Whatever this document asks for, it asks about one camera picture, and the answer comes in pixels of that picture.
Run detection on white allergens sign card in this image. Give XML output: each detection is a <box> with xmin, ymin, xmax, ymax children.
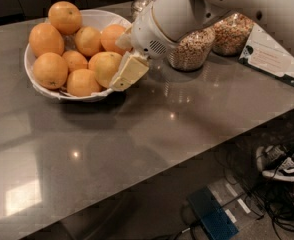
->
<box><xmin>238</xmin><ymin>24</ymin><xmax>294</xmax><ymax>87</ymax></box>

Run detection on black white sneaker near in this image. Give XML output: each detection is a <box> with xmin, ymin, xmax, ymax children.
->
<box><xmin>262</xmin><ymin>157</ymin><xmax>294</xmax><ymax>182</ymax></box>

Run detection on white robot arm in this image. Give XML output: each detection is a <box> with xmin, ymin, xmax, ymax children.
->
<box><xmin>110</xmin><ymin>0</ymin><xmax>294</xmax><ymax>91</ymax></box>

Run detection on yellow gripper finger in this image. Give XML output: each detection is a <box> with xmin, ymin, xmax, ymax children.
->
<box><xmin>115</xmin><ymin>27</ymin><xmax>132</xmax><ymax>49</ymax></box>
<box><xmin>109</xmin><ymin>51</ymin><xmax>149</xmax><ymax>91</ymax></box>

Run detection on black floor cables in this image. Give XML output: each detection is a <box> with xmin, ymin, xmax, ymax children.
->
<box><xmin>173</xmin><ymin>130</ymin><xmax>294</xmax><ymax>240</ymax></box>

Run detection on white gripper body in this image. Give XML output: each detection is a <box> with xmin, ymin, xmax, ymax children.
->
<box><xmin>131</xmin><ymin>0</ymin><xmax>181</xmax><ymax>59</ymax></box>

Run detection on blue box on floor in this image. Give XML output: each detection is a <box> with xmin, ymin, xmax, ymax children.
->
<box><xmin>187</xmin><ymin>187</ymin><xmax>238</xmax><ymax>240</ymax></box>

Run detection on left glass cereal jar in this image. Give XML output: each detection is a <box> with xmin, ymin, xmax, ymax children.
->
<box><xmin>131</xmin><ymin>0</ymin><xmax>165</xmax><ymax>22</ymax></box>

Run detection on orange top back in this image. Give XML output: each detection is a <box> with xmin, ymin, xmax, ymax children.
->
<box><xmin>48</xmin><ymin>1</ymin><xmax>82</xmax><ymax>35</ymax></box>

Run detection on white sneaker far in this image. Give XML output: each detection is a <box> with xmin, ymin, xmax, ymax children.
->
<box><xmin>255</xmin><ymin>145</ymin><xmax>287</xmax><ymax>172</ymax></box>

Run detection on small orange center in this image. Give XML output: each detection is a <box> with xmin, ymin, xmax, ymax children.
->
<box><xmin>62</xmin><ymin>50</ymin><xmax>88</xmax><ymax>72</ymax></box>

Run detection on glass cereal jar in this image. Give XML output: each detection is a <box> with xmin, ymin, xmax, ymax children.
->
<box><xmin>131</xmin><ymin>0</ymin><xmax>165</xmax><ymax>22</ymax></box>
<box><xmin>212</xmin><ymin>13</ymin><xmax>254</xmax><ymax>56</ymax></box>
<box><xmin>167</xmin><ymin>27</ymin><xmax>215</xmax><ymax>72</ymax></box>

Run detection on right glass cereal jar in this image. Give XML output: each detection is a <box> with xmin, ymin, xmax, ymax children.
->
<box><xmin>212</xmin><ymin>13</ymin><xmax>254</xmax><ymax>56</ymax></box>

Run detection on middle glass cereal jar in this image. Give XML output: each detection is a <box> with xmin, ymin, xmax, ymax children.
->
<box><xmin>167</xmin><ymin>27</ymin><xmax>215</xmax><ymax>72</ymax></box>

